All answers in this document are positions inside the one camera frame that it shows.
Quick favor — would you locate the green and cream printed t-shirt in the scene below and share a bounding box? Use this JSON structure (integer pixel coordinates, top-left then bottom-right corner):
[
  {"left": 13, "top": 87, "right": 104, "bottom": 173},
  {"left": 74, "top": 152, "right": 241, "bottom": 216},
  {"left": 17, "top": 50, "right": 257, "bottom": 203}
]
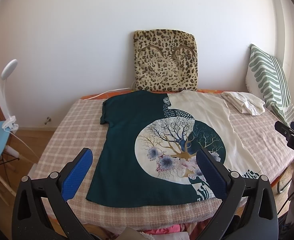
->
[{"left": 86, "top": 91, "right": 261, "bottom": 208}]

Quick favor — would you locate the folded cream cloth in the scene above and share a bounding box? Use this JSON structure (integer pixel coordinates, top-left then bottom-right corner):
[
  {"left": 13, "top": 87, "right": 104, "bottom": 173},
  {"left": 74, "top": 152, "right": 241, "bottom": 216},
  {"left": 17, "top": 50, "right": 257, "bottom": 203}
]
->
[{"left": 221, "top": 92, "right": 265, "bottom": 116}]

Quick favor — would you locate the green striped white pillow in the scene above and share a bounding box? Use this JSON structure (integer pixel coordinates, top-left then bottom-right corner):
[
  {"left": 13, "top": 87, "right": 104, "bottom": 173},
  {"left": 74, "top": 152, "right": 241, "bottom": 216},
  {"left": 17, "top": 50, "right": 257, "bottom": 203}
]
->
[{"left": 246, "top": 44, "right": 294, "bottom": 126}]

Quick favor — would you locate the white clip-on desk lamp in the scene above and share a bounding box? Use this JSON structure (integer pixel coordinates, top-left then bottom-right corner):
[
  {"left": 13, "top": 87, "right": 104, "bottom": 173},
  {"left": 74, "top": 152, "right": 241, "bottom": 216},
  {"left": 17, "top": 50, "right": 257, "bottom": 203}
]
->
[{"left": 1, "top": 59, "right": 19, "bottom": 133}]

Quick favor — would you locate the pink plaid bed blanket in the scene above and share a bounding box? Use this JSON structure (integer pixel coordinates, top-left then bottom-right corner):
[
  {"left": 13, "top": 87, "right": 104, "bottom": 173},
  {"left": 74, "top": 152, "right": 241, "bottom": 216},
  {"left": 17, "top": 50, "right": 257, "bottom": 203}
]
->
[{"left": 34, "top": 100, "right": 294, "bottom": 233}]

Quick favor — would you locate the leopard print cushion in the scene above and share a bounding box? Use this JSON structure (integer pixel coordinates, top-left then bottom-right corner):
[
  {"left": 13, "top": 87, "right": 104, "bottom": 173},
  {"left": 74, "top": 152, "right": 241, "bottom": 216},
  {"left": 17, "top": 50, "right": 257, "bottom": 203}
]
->
[{"left": 133, "top": 29, "right": 199, "bottom": 92}]

